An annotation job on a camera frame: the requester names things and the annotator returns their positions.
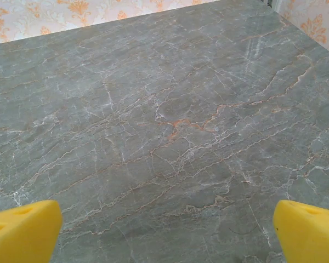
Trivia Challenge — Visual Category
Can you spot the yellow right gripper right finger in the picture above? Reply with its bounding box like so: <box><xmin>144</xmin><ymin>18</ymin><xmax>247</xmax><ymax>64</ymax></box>
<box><xmin>273</xmin><ymin>199</ymin><xmax>329</xmax><ymax>263</ymax></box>

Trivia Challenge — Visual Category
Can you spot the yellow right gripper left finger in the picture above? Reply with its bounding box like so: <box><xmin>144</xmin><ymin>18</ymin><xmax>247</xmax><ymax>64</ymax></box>
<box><xmin>0</xmin><ymin>199</ymin><xmax>64</xmax><ymax>263</ymax></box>

